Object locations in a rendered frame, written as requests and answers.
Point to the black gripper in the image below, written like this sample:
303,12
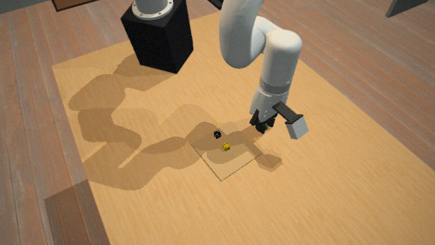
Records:
261,108

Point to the beige flat mat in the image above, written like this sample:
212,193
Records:
224,163

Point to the yellow die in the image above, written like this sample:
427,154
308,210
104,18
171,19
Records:
226,146

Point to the black die with white pips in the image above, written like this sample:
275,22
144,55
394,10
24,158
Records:
217,134

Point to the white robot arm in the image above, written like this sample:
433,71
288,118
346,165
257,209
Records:
280,55

